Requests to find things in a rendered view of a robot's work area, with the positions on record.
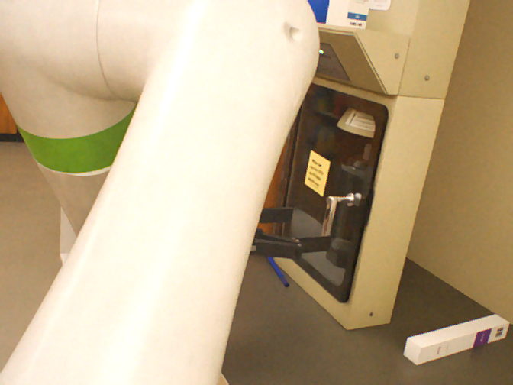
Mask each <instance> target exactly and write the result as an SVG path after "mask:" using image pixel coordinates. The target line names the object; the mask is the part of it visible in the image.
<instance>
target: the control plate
mask: <svg viewBox="0 0 513 385"><path fill-rule="evenodd" d="M320 50H322V51H323V54H322V53H321V52H320V53H319V61H318V68H319V70H316V71H315V72H316V73H320V74H323V75H326V76H332V77H335V78H338V79H344V81H348V82H351V81H350V79H349V78H348V76H347V74H346V73H345V71H344V68H343V67H342V65H341V63H340V61H339V59H338V58H337V56H336V55H335V53H334V51H333V49H332V47H331V45H330V44H323V43H320ZM320 64H322V66H323V67H320V66H319V65H320ZM326 65H328V66H329V67H330V68H327V69H326V68H325V67H326ZM333 67H335V68H336V69H337V70H336V71H333Z"/></svg>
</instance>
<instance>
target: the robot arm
mask: <svg viewBox="0 0 513 385"><path fill-rule="evenodd" d="M319 53H320V38H319V32H318V25H317V21H316V18H315V17H314V14H313V12H312V9H311V7H310V5H309V3H308V1H307V0H0V92H1V94H2V98H3V99H4V101H5V103H6V105H7V106H8V109H9V112H10V114H11V115H12V117H13V119H14V120H15V124H16V125H17V127H18V130H19V131H20V132H21V135H22V137H23V139H24V142H25V144H26V145H27V146H28V147H29V149H30V152H31V154H32V156H33V158H34V161H35V162H37V165H38V166H39V168H40V171H41V173H42V174H43V176H44V177H45V178H46V180H47V183H48V184H49V186H50V188H51V189H52V192H53V193H54V194H55V196H56V198H57V199H58V202H59V204H60V206H61V207H63V210H64V212H65V214H66V217H67V218H68V220H69V223H70V225H71V226H72V227H73V230H74V232H75V235H76V237H77V239H76V241H75V243H74V245H73V248H71V249H70V251H69V254H68V256H67V258H66V260H65V262H64V263H63V265H62V267H61V268H60V271H59V273H58V275H57V276H56V279H55V280H54V281H53V283H52V286H51V288H50V289H49V291H48V293H47V295H46V296H45V297H44V300H43V302H42V303H41V305H40V308H39V309H38V310H37V311H36V314H35V316H34V317H33V319H32V321H31V323H30V324H29V326H28V327H27V329H26V331H25V333H24V335H23V337H21V340H20V341H19V343H18V345H17V347H16V349H15V350H14V351H13V353H12V355H11V357H10V358H9V361H8V363H6V365H5V366H4V368H3V371H2V372H1V374H0V385H218V381H219V379H220V377H221V370H222V366H223V361H224V354H225V350H226V347H227V340H228V336H229V335H230V331H231V326H232V321H233V317H234V310H235V307H236V304H237V298H238V294H239V290H240V288H241V284H242V281H243V277H244V271H245V268H246V265H247V260H248V256H249V254H258V255H266V256H271V257H278V258H283V259H290V260H301V258H302V253H311V252H322V251H329V247H330V242H331V239H332V236H330V235H329V234H327V235H315V236H301V237H296V238H295V239H291V238H285V237H281V236H278V235H273V234H270V233H267V232H264V231H263V230H262V229H260V228H257V225H258V222H260V224H272V222H291V221H292V214H293V207H278V208H264V207H263V206H264V203H265V201H266V196H267V193H268V190H269V185H270V183H271V180H272V178H273V173H275V170H276V167H277V163H278V161H279V158H280V155H281V152H282V149H283V146H284V144H285V141H286V139H287V137H288V135H289V131H290V128H291V127H292V125H293V123H294V121H295V117H297V114H298V111H299V109H300V107H301V105H302V102H303V100H304V97H305V94H306V92H308V88H309V86H310V85H311V82H312V80H313V77H314V75H315V71H316V67H318V61H319ZM259 219H260V220H259ZM256 236H257V237H256Z"/></svg>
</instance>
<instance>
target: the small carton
mask: <svg viewBox="0 0 513 385"><path fill-rule="evenodd" d="M369 5H370V0H330V4H329V9H328V14H327V23H326V24H332V25H338V26H344V27H352V28H362V29H365V26H366V18H368V14H369Z"/></svg>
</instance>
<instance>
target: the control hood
mask: <svg viewBox="0 0 513 385"><path fill-rule="evenodd" d="M317 25H318V32H319V38H320V43H323V44H330V45H331V47H332V49H333V51H334V53H335V55H336V56H337V58H338V59H339V61H340V63H341V65H342V67H343V68H344V71H345V73H346V74H347V76H348V78H349V79H350V81H351V82H348V81H344V79H338V78H335V77H332V76H326V75H323V74H320V73H315V75H316V76H322V77H325V78H328V79H331V80H333V81H337V82H341V83H346V84H348V85H352V86H357V87H360V88H364V89H368V90H373V91H376V92H378V93H381V94H384V95H397V94H398V88H399V83H400V79H401V76H402V72H403V68H404V64H405V57H406V53H407V49H408V42H409V41H410V37H409V36H408V35H402V34H396V33H391V32H385V31H374V30H369V29H362V28H357V27H344V26H338V25H332V24H319V23H317Z"/></svg>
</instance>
